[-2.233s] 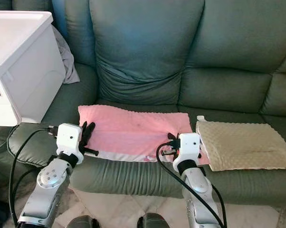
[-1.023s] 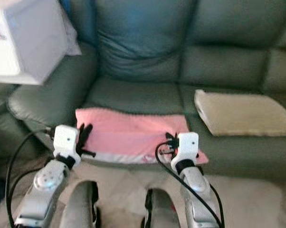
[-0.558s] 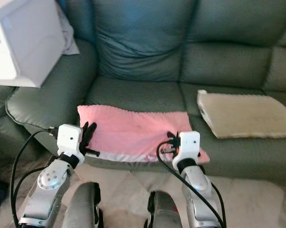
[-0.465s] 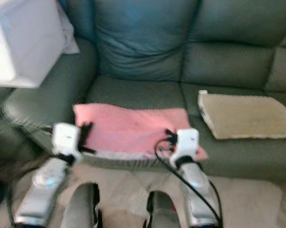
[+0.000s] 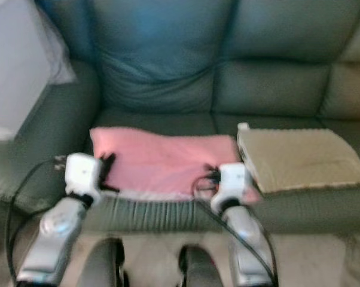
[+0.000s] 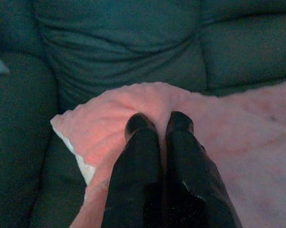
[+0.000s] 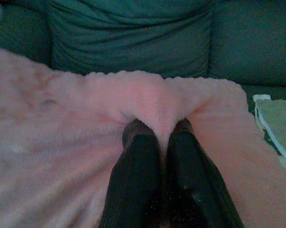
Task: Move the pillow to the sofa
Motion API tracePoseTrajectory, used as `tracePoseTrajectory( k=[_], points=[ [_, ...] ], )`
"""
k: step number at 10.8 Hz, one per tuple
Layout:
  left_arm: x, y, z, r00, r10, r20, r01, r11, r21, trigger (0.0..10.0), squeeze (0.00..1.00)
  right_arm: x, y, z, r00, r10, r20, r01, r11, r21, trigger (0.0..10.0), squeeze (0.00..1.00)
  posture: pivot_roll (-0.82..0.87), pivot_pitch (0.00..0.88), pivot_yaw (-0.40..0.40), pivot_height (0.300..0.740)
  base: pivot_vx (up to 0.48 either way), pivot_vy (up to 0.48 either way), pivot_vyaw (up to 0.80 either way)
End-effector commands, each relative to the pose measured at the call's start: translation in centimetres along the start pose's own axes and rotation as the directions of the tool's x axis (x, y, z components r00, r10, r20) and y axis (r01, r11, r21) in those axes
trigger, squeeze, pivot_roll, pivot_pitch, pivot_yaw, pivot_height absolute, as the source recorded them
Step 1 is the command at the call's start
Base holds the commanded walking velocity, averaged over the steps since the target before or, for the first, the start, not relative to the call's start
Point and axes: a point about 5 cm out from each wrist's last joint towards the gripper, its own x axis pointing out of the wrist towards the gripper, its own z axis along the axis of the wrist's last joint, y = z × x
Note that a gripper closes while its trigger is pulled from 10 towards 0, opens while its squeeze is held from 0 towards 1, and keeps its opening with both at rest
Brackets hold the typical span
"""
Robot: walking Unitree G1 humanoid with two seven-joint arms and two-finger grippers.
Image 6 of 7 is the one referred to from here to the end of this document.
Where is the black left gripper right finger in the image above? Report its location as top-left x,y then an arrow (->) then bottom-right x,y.
166,111 -> 244,228

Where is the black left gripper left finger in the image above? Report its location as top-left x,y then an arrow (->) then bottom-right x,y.
101,113 -> 163,228

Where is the pink dotted pillow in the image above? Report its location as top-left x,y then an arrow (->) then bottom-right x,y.
50,79 -> 286,228

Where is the grey sofa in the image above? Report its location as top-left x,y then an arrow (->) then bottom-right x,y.
0,0 -> 286,228

